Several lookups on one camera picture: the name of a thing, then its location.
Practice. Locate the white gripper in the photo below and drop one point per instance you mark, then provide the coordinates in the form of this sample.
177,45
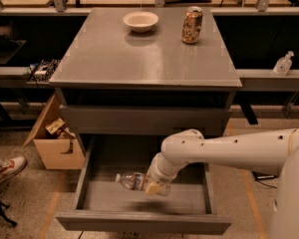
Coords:
154,176

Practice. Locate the clear plastic water bottle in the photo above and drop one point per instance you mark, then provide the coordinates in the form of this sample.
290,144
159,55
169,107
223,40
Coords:
138,181

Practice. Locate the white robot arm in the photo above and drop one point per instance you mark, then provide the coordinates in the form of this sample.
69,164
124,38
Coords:
273,152

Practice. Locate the open grey middle drawer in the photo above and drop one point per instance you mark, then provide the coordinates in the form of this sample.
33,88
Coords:
102,204

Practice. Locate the closed grey top drawer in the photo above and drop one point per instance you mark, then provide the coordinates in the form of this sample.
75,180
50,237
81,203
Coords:
145,121

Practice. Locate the grey drawer cabinet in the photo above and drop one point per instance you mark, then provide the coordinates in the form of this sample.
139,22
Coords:
109,65

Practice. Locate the clear hand sanitizer bottle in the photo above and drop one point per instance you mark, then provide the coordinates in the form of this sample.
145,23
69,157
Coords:
283,65

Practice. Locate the open cardboard box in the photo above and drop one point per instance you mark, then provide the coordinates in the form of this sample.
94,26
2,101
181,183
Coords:
55,152

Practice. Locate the black foot pedal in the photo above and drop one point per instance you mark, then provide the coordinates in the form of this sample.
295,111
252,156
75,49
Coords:
262,176

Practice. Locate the snack packet in box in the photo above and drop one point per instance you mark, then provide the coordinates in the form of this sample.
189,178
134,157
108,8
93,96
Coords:
59,129

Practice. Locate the white and orange sneaker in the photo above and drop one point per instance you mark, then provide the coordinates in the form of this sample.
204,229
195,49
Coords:
11,167

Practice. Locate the black tripod leg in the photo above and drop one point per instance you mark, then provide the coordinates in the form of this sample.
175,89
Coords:
3,215

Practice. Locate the black patterned notebook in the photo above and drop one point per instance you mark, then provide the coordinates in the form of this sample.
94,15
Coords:
43,71

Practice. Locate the white paper bowl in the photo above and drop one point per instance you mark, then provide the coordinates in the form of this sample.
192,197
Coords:
140,22

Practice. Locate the gold patterned drink can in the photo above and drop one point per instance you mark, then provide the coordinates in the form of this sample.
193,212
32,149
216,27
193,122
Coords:
191,25

